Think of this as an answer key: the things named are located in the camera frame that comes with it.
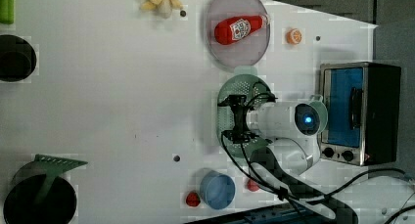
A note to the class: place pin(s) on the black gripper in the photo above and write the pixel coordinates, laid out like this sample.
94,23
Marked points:
240,133

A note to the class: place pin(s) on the green plastic strainer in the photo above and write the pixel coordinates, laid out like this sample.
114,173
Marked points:
244,82

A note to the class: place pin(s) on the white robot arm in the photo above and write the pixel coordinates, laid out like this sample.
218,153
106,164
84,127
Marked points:
274,143

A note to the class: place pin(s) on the red strawberry toy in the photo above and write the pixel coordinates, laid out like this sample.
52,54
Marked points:
252,186

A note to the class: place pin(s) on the blue plastic cup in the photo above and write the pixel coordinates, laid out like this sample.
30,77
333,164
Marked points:
217,190

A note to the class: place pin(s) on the small red toy fruit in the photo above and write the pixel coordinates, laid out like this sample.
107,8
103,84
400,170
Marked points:
193,199

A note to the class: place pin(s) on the green plastic cup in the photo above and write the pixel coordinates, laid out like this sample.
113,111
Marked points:
316,101

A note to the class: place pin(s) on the red ketchup bottle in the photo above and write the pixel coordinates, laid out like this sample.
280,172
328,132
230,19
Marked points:
234,29

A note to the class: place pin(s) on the orange slice toy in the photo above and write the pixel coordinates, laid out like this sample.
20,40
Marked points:
294,36

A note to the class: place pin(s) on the toaster oven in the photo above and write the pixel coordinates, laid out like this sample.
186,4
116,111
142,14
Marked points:
362,100

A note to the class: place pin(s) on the purple round plate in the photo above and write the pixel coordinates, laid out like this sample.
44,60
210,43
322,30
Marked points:
250,49

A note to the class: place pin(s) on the yellow plush toy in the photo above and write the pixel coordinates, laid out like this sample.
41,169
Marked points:
163,8

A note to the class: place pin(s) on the green spatula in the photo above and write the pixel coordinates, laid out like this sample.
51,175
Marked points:
53,167

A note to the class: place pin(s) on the black pot lower left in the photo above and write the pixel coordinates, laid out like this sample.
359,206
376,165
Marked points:
26,204

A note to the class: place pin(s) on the black pot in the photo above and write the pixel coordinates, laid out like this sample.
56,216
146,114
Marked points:
26,204
17,58

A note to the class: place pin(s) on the black pot upper left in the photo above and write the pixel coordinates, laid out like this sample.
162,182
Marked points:
17,58

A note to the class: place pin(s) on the green cylinder object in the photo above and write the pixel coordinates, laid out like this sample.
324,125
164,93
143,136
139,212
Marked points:
7,11

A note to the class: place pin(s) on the blue metal frame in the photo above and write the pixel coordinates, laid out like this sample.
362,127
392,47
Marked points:
273,214

